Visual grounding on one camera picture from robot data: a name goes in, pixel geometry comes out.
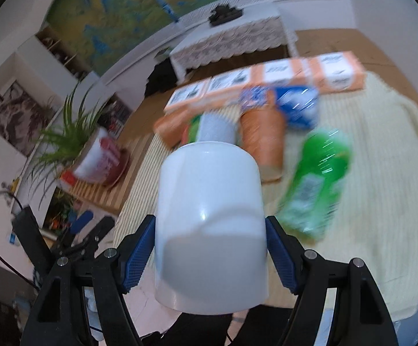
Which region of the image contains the white cup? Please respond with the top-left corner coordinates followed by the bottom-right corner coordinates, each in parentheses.
top-left (155, 141), bottom-right (268, 315)

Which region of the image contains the lying orange patterned cup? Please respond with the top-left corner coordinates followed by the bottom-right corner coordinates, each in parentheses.
top-left (153, 109), bottom-right (198, 149)

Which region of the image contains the upright orange patterned cup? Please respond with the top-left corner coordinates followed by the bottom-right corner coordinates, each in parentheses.
top-left (240, 107), bottom-right (286, 183)

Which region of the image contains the wooden slat stand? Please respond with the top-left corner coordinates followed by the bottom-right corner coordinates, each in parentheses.
top-left (59, 133), bottom-right (153, 216)

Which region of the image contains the green spider plant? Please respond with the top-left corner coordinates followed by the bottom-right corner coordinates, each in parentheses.
top-left (28, 89), bottom-right (107, 196)

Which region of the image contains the striped yellow tablecloth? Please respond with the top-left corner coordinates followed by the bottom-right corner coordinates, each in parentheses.
top-left (315, 72), bottom-right (418, 320)

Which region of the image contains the green plastic bottle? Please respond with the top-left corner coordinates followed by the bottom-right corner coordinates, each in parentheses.
top-left (276, 128), bottom-right (352, 241)

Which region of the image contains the framed ink picture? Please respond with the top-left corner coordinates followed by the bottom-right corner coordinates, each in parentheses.
top-left (0, 81), bottom-right (58, 157)

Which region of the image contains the red green snack canister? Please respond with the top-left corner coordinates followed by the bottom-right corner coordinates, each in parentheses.
top-left (180, 112), bottom-right (237, 145)

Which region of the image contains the black bag on floor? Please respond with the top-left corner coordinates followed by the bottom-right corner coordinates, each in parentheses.
top-left (144, 58), bottom-right (178, 98)

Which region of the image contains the blue white snack bag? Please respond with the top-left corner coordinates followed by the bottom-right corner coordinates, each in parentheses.
top-left (238, 85), bottom-right (319, 130)

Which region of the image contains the orange tissue pack row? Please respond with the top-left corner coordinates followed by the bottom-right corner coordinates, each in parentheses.
top-left (164, 52), bottom-right (366, 114)

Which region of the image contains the black tea set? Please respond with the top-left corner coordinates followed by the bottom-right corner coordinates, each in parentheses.
top-left (208, 4), bottom-right (243, 27)

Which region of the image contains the lace tablecloth side table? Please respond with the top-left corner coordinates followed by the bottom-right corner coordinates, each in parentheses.
top-left (170, 2), bottom-right (298, 84)

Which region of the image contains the wooden wall shelf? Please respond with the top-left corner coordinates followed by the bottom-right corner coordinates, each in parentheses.
top-left (35, 25), bottom-right (91, 81)

